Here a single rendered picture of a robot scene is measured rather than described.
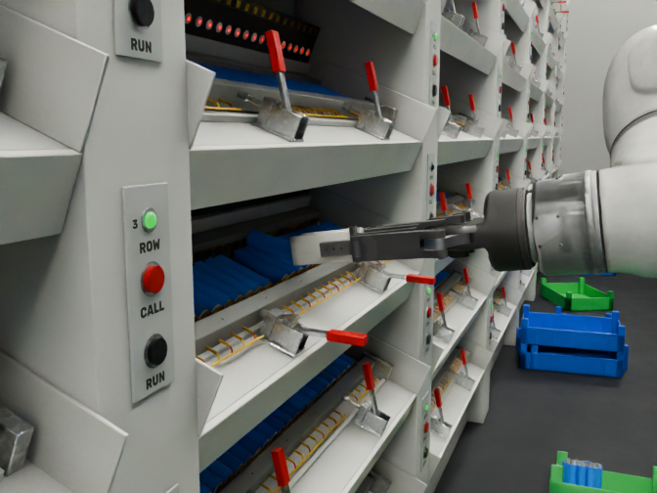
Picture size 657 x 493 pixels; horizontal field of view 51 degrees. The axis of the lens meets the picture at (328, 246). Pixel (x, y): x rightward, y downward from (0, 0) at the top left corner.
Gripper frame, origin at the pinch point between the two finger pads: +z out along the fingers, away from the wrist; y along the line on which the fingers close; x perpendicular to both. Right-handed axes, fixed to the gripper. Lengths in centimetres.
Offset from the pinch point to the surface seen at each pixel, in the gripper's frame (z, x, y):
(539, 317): 1, 49, -170
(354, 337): -5.6, 7.1, 9.7
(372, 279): 1.7, 6.4, -16.3
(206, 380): -2.1, 5.1, 27.2
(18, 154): -3.7, -9.7, 40.8
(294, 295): 3.7, 4.6, 1.8
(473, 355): 10, 42, -103
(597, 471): -19, 56, -70
